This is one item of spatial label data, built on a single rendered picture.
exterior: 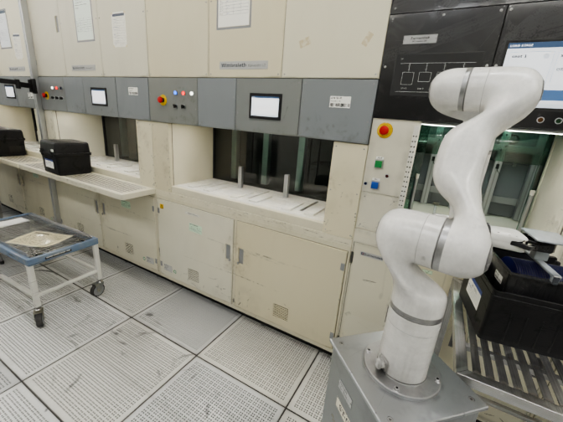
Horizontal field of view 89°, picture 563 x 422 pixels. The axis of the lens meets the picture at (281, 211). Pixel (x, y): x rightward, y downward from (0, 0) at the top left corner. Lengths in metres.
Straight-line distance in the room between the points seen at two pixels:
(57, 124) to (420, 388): 3.32
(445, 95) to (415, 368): 0.66
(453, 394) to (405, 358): 0.15
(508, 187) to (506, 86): 1.55
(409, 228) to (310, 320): 1.26
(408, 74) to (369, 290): 1.02
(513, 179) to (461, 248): 1.69
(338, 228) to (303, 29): 0.97
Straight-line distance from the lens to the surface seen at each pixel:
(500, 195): 2.35
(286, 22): 1.66
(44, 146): 3.01
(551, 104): 1.43
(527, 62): 1.43
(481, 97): 0.85
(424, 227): 0.69
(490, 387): 1.01
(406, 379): 0.86
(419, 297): 0.74
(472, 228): 0.69
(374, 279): 1.58
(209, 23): 1.95
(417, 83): 1.41
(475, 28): 1.44
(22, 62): 3.83
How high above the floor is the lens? 1.36
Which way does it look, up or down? 18 degrees down
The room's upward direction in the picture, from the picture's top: 5 degrees clockwise
